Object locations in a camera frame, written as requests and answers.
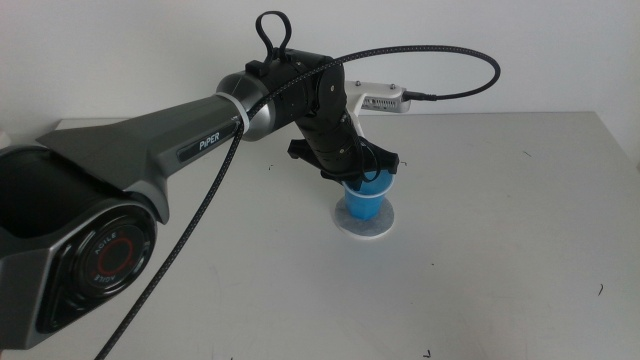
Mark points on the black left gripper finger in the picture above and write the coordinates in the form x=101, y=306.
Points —
x=371, y=176

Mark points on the blue plastic cup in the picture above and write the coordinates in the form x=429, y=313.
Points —
x=364, y=200

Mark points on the round grey cup mat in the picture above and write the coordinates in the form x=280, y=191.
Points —
x=377, y=226

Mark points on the white zip tie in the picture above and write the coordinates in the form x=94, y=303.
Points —
x=239, y=111

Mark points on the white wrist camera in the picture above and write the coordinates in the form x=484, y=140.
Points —
x=382, y=97

